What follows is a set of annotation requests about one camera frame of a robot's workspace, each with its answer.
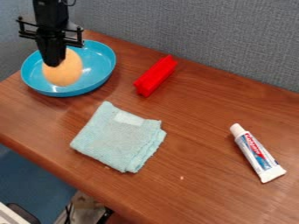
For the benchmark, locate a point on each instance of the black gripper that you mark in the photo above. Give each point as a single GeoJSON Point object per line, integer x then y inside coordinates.
{"type": "Point", "coordinates": [51, 14]}

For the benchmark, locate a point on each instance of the yellow orange ball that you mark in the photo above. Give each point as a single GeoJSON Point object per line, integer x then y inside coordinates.
{"type": "Point", "coordinates": [67, 72]}

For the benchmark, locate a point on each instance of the blue plate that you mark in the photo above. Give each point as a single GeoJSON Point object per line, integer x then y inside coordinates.
{"type": "Point", "coordinates": [99, 62]}

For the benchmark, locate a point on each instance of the red plastic block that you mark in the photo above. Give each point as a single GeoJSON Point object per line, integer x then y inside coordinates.
{"type": "Point", "coordinates": [155, 75]}

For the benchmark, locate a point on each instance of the light blue folded cloth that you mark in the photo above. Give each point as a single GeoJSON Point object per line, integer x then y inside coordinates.
{"type": "Point", "coordinates": [119, 139]}

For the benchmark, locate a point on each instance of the white toothpaste tube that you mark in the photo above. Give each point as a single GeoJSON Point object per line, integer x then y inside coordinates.
{"type": "Point", "coordinates": [261, 161]}

